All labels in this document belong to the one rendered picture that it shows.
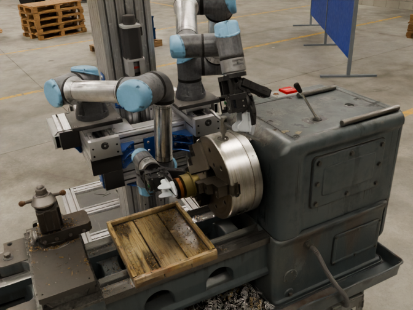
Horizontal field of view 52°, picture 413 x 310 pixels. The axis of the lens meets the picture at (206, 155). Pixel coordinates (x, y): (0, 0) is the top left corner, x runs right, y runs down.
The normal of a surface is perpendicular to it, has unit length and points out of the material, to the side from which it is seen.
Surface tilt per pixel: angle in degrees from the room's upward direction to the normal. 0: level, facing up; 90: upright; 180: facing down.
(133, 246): 0
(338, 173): 90
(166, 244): 0
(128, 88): 89
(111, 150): 90
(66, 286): 0
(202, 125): 90
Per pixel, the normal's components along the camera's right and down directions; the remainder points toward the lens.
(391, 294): -0.04, -0.89
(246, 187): 0.43, 0.25
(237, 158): 0.27, -0.38
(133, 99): -0.39, 0.42
